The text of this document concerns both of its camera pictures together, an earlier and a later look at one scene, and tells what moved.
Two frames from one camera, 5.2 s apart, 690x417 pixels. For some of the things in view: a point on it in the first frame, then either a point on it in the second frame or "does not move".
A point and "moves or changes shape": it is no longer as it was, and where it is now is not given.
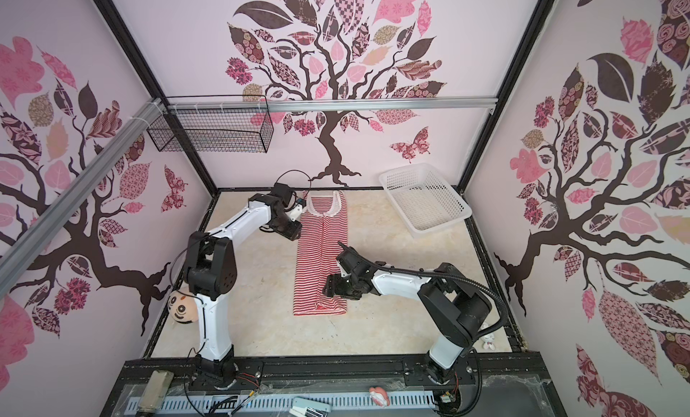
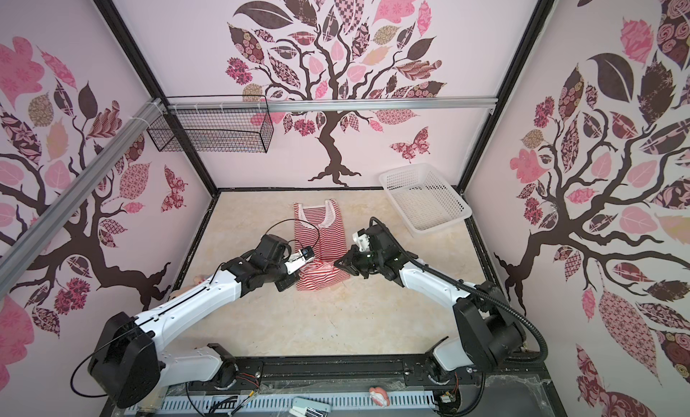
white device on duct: (308, 407) does not move
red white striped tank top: (319, 243) moves or changes shape
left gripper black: (293, 233) -> (289, 281)
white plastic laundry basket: (424, 199) does not move
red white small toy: (379, 395) does not move
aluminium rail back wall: (345, 102) does not move
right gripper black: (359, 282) -> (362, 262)
